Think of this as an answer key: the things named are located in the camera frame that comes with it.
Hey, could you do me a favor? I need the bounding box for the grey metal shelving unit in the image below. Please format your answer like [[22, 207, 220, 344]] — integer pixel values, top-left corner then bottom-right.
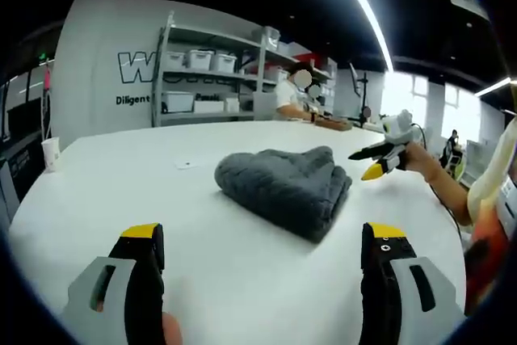
[[150, 11, 337, 128]]

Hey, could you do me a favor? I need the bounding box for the green office chair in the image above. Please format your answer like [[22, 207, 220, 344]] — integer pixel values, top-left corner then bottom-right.
[[447, 154, 468, 179]]

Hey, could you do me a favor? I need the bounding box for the brown wooden tray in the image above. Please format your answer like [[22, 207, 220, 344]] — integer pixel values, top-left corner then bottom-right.
[[314, 116, 353, 133]]

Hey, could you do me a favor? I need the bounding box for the short ceiling light strip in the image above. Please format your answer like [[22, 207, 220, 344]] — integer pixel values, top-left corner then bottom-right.
[[473, 77, 517, 98]]

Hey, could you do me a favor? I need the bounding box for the grey chest-worn device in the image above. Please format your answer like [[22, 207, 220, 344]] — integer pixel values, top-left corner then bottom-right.
[[495, 175, 517, 238]]

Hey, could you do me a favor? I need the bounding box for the long ceiling light strip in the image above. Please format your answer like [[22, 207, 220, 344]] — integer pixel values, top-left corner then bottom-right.
[[326, 0, 395, 72]]

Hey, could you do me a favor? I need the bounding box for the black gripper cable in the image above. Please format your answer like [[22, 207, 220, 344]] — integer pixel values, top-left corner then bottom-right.
[[410, 122, 464, 243]]

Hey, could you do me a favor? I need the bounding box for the white paper cup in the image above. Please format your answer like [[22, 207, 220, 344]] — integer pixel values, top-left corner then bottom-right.
[[40, 137, 61, 174]]

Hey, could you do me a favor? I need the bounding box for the group of white storage boxes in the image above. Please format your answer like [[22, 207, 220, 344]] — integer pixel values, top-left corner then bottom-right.
[[161, 26, 284, 115]]

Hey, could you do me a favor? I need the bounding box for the person's right hand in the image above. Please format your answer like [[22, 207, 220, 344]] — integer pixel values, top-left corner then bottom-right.
[[397, 143, 442, 183]]

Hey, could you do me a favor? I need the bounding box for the grey towel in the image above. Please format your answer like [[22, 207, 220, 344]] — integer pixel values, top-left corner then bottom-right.
[[213, 145, 354, 245]]

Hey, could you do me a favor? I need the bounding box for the person's left hand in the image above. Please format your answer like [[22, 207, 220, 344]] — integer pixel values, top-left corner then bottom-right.
[[162, 311, 183, 345]]

